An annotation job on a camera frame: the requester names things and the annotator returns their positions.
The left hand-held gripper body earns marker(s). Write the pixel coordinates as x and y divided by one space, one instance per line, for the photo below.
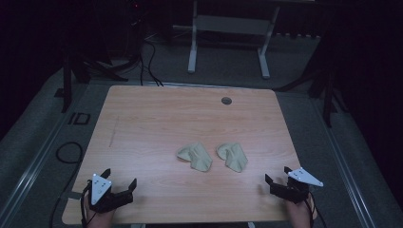
104 196

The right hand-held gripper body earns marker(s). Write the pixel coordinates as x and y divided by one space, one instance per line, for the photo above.
294 186

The person's left hand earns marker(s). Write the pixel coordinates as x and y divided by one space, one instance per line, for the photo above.
99 218

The person's right hand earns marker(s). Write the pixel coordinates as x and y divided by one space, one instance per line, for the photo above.
301 213

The beige sock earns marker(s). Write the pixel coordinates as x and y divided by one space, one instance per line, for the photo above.
195 156
233 156

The black tripod stand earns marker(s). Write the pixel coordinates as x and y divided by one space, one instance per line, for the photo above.
320 82
85 63

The white metal desk frame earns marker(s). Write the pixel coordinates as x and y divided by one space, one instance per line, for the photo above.
228 28

